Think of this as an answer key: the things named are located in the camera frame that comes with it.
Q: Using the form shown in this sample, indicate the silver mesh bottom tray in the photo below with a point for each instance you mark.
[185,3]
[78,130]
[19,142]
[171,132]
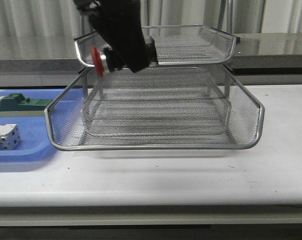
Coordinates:
[150,119]

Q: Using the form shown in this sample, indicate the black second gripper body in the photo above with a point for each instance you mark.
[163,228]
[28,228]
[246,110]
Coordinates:
[119,24]

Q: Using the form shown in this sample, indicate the white electrical block component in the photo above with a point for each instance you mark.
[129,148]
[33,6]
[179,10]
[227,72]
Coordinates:
[9,136]

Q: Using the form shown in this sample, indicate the silver mesh top tray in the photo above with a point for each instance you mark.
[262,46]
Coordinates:
[175,45]

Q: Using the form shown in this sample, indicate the silver mesh tray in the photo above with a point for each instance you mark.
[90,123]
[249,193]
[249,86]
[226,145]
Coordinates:
[66,129]
[150,119]
[175,45]

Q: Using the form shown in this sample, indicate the green terminal block component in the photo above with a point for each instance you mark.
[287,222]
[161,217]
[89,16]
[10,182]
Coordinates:
[17,105]

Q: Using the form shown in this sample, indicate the blue plastic tray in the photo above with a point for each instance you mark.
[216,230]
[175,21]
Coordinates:
[34,140]

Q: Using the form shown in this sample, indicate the red emergency stop button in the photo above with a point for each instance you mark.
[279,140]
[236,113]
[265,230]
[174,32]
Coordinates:
[108,61]

